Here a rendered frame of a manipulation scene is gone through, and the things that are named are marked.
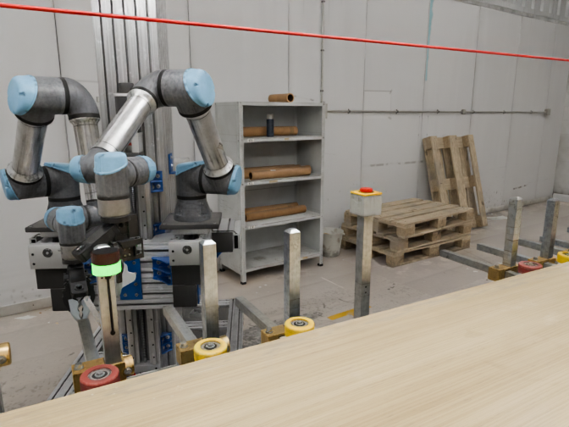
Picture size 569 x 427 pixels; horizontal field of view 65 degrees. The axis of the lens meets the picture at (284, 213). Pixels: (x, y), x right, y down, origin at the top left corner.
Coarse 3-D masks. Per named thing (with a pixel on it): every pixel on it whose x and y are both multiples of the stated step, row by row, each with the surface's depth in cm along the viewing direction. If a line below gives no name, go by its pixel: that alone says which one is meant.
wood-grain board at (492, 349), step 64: (384, 320) 123; (448, 320) 123; (512, 320) 123; (128, 384) 94; (192, 384) 94; (256, 384) 94; (320, 384) 94; (384, 384) 94; (448, 384) 94; (512, 384) 94
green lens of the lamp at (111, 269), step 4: (92, 264) 97; (116, 264) 98; (120, 264) 100; (92, 268) 97; (96, 268) 96; (100, 268) 96; (104, 268) 96; (108, 268) 97; (112, 268) 97; (116, 268) 98; (120, 268) 100; (92, 272) 98; (96, 272) 97; (100, 272) 96; (104, 272) 97; (108, 272) 97; (112, 272) 97; (116, 272) 98
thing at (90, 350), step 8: (80, 320) 132; (88, 320) 132; (80, 328) 127; (88, 328) 127; (80, 336) 124; (88, 336) 122; (88, 344) 118; (88, 352) 114; (96, 352) 114; (88, 360) 110
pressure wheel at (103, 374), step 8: (96, 368) 99; (104, 368) 99; (112, 368) 99; (80, 376) 96; (88, 376) 96; (96, 376) 96; (104, 376) 96; (112, 376) 96; (80, 384) 94; (88, 384) 93; (96, 384) 93; (104, 384) 94
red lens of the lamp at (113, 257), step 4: (116, 252) 98; (92, 256) 96; (96, 256) 96; (100, 256) 96; (104, 256) 96; (108, 256) 96; (112, 256) 97; (116, 256) 98; (92, 260) 97; (96, 260) 96; (100, 260) 96; (104, 260) 96; (108, 260) 96; (112, 260) 97; (116, 260) 98; (96, 264) 96; (100, 264) 96; (104, 264) 96
